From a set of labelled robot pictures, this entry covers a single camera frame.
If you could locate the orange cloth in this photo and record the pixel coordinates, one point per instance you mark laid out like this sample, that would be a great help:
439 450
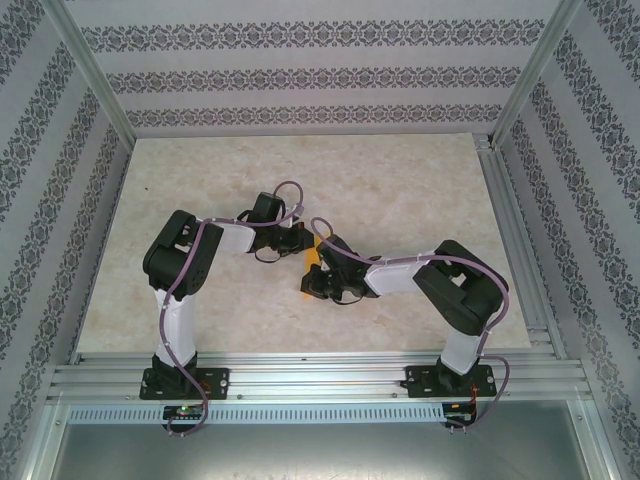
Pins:
313 257

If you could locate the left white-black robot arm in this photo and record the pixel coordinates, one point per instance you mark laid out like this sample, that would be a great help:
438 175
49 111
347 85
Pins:
177 335

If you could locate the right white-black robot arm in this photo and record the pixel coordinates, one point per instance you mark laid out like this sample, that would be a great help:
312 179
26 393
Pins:
462 352

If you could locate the grey metal sheet panel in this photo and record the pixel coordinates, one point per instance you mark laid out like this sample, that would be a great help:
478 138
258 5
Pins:
320 455

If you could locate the small circuit board green light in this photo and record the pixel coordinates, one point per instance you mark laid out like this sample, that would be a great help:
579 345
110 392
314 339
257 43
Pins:
185 411

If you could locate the long aluminium base rail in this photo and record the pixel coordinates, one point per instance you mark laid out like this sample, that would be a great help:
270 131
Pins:
320 380

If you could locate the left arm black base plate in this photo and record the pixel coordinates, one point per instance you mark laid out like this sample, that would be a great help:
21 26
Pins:
220 382

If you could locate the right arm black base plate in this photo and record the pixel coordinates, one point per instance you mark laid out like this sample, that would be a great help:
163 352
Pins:
487 375

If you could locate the aluminium side rail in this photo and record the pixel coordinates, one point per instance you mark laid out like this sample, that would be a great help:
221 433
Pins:
522 260

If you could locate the aluminium frame post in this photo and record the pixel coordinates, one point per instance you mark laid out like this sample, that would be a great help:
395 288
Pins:
95 70
45 440
602 440
537 70

